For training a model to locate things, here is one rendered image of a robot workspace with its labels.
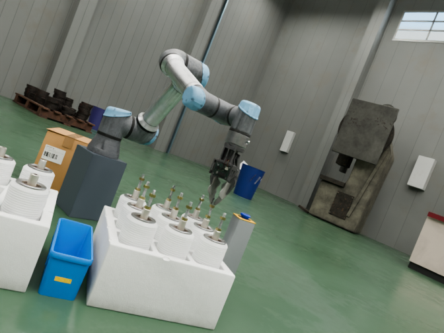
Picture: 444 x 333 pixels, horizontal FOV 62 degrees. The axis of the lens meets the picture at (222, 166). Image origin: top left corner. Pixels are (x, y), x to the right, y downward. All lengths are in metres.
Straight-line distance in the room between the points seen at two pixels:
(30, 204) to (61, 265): 0.17
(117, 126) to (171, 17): 7.64
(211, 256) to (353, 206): 6.62
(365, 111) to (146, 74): 4.85
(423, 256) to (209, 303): 4.80
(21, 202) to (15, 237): 0.09
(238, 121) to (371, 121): 6.50
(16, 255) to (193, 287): 0.48
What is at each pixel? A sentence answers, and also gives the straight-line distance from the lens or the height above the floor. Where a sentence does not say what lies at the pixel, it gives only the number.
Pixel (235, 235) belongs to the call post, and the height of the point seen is 0.25.
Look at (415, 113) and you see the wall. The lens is 9.03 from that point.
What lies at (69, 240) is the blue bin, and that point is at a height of 0.06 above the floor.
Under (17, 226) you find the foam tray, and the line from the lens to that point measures 1.04.
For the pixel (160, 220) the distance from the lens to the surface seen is 1.22.
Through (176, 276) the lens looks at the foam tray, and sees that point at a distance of 1.11.
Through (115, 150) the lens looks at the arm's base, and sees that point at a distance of 1.79.
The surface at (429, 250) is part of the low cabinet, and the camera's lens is 5.77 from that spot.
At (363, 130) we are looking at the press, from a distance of 7.62.
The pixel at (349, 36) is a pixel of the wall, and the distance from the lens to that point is 10.55.
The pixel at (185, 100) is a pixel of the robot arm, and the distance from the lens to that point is 1.23.
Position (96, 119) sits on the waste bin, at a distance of 7.87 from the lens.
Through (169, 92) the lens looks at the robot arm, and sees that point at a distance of 1.69.
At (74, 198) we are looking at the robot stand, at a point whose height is 0.08.
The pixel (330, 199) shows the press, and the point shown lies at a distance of 7.81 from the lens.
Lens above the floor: 0.51
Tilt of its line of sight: 2 degrees down
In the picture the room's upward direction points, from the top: 22 degrees clockwise
